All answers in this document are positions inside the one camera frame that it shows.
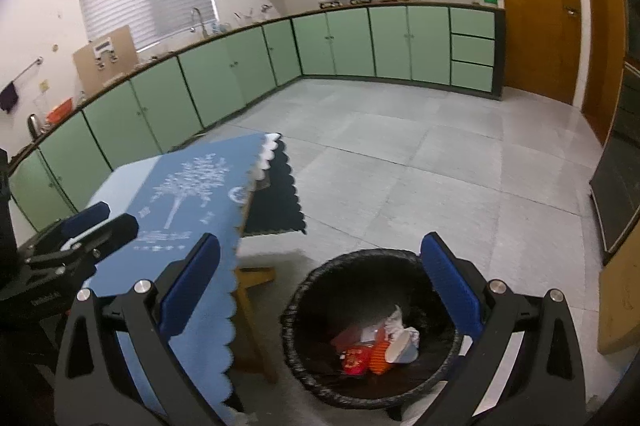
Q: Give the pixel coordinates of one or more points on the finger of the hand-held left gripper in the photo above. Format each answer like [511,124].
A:
[87,216]
[112,231]

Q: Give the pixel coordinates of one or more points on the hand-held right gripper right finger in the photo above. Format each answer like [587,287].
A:
[452,286]

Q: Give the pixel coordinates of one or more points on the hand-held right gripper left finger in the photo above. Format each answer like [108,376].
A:
[190,286]

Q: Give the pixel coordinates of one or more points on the white tissue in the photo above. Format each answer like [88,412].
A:
[404,343]

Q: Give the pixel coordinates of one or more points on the orange foam fruit net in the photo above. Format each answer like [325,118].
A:
[380,357]

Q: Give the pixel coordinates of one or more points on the red crushed paper cup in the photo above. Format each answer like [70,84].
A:
[356,360]

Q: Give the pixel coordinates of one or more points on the black trash bin with bag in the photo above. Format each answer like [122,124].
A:
[320,306]

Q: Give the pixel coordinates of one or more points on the blue tree-print tablecloth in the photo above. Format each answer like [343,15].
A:
[190,196]

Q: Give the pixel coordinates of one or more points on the metal kettle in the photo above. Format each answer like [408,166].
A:
[34,126]

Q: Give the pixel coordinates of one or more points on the orange basin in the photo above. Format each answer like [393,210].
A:
[61,110]

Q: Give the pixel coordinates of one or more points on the dark hanging towel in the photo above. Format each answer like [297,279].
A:
[9,98]

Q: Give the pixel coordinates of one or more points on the cardboard board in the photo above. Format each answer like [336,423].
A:
[82,71]

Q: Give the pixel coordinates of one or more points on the white device on board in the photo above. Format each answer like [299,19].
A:
[105,51]

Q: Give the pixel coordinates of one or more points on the cardboard box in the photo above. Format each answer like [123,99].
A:
[622,301]

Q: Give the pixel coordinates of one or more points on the green base cabinets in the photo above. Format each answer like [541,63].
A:
[220,71]

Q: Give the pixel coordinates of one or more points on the black glass cabinet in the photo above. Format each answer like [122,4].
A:
[620,176]

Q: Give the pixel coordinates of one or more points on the metal kitchen faucet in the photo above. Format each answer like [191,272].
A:
[196,18]

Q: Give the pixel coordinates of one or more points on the plain wooden door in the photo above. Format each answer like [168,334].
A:
[602,36]

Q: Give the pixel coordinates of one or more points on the metal towel rail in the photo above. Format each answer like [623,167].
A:
[27,70]

